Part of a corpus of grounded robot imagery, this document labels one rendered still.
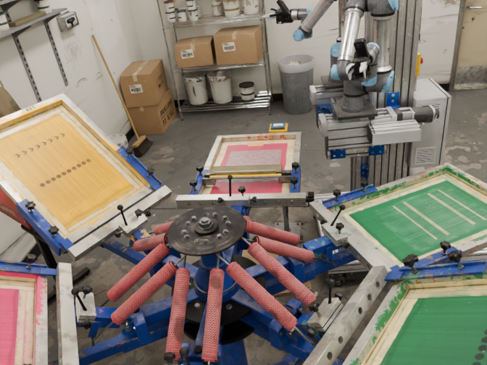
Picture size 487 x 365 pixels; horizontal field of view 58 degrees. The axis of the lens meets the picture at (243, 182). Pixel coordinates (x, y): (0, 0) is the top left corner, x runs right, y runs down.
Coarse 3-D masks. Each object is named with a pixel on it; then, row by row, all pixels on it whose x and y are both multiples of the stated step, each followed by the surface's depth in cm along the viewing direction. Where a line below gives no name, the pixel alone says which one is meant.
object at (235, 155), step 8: (232, 152) 290; (240, 152) 289; (248, 152) 287; (224, 160) 282; (232, 160) 281; (240, 160) 279; (248, 160) 278; (216, 184) 258; (224, 184) 257; (232, 184) 256; (240, 184) 255; (216, 192) 251; (224, 192) 250; (232, 192) 249; (240, 192) 248
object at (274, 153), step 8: (264, 144) 294; (272, 144) 293; (280, 144) 291; (256, 152) 286; (264, 152) 285; (272, 152) 283; (280, 152) 282; (256, 160) 277; (264, 160) 276; (272, 160) 274; (280, 160) 273; (248, 184) 254; (256, 184) 253; (264, 184) 252; (272, 184) 251; (280, 184) 250; (248, 192) 247; (256, 192) 246; (264, 192) 245; (272, 192) 244; (280, 192) 243
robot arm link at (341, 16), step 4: (340, 0) 279; (344, 0) 277; (348, 0) 277; (340, 4) 280; (344, 4) 278; (340, 8) 281; (344, 8) 280; (340, 12) 283; (340, 16) 284; (344, 16) 282; (340, 20) 285; (344, 20) 284; (340, 24) 286; (340, 28) 288; (340, 32) 289; (340, 36) 291; (336, 40) 294; (340, 40) 290
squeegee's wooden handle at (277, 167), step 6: (216, 168) 253; (222, 168) 252; (228, 168) 251; (234, 168) 251; (240, 168) 250; (246, 168) 249; (252, 168) 248; (258, 168) 248; (264, 168) 247; (270, 168) 246; (276, 168) 245; (210, 174) 250
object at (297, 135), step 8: (224, 136) 304; (232, 136) 303; (240, 136) 301; (248, 136) 300; (256, 136) 299; (264, 136) 298; (272, 136) 297; (280, 136) 296; (288, 136) 295; (296, 136) 291; (216, 144) 295; (296, 144) 281; (216, 152) 287; (296, 152) 272; (208, 160) 277; (296, 160) 264; (208, 168) 268; (200, 192) 248
